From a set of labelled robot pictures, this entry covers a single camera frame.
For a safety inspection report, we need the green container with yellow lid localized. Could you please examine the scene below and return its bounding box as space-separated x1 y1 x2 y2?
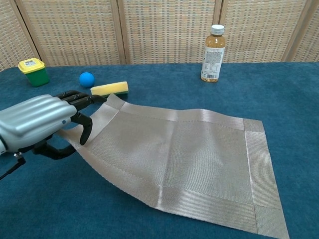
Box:
17 57 50 88

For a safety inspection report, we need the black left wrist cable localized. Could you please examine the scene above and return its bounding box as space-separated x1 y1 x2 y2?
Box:
0 153 26 180

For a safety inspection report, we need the blue carpet table cover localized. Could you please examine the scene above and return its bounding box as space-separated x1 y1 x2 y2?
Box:
0 61 319 239

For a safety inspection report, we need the yellow sponge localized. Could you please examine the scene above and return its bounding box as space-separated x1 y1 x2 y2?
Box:
90 81 129 98

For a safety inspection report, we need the woven bamboo folding screen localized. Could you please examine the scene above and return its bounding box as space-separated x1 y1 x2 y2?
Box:
0 0 319 72

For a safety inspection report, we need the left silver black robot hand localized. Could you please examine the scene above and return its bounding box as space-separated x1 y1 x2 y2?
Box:
0 90 108 160

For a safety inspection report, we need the blue ball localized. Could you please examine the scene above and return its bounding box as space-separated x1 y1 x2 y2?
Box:
79 72 96 88

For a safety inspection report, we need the tea bottle with white cap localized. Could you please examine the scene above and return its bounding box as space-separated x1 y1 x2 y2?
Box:
200 24 227 83

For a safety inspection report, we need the brown woven placemat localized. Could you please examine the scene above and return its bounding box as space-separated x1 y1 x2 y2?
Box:
58 93 290 239

